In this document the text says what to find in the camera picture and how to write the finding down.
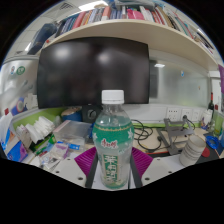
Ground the clear plastic box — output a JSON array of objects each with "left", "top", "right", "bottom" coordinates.
[{"left": 52, "top": 119, "right": 93, "bottom": 142}]

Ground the purple hanging flag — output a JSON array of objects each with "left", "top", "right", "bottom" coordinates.
[{"left": 218, "top": 64, "right": 224, "bottom": 95}]

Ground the black cable bundle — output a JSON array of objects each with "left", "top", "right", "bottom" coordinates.
[{"left": 131, "top": 118, "right": 168, "bottom": 153}]

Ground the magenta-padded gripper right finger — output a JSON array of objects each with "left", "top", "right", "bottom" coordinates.
[{"left": 129, "top": 146, "right": 185, "bottom": 190}]

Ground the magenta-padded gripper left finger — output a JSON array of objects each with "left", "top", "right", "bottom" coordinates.
[{"left": 49, "top": 147, "right": 100, "bottom": 190}]

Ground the flat round red coaster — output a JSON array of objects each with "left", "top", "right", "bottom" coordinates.
[{"left": 200, "top": 145, "right": 212, "bottom": 158}]

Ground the white ribbed cup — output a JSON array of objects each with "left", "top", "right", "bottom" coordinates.
[{"left": 179, "top": 134, "right": 207, "bottom": 167}]

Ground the black computer monitor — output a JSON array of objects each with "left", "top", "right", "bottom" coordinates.
[{"left": 36, "top": 36, "right": 151, "bottom": 110}]

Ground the green-labelled clear drink bottle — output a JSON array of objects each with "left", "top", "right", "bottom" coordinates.
[{"left": 92, "top": 89, "right": 135, "bottom": 191}]

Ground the beige shelf with books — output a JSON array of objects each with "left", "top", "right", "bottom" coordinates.
[{"left": 27, "top": 0, "right": 219, "bottom": 72}]

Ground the grey metal laptop stand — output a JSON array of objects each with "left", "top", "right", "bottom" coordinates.
[{"left": 157, "top": 117, "right": 196, "bottom": 156}]

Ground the white tissue stack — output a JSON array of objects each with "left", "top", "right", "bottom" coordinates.
[{"left": 25, "top": 115, "right": 56, "bottom": 145}]

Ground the white wall socket strip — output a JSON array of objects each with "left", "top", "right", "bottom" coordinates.
[{"left": 165, "top": 106, "right": 202, "bottom": 123}]

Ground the black desk mat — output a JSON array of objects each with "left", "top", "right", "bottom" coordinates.
[{"left": 146, "top": 133, "right": 224, "bottom": 165}]

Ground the blue coiled cable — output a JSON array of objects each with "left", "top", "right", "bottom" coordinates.
[{"left": 204, "top": 133, "right": 222, "bottom": 152}]

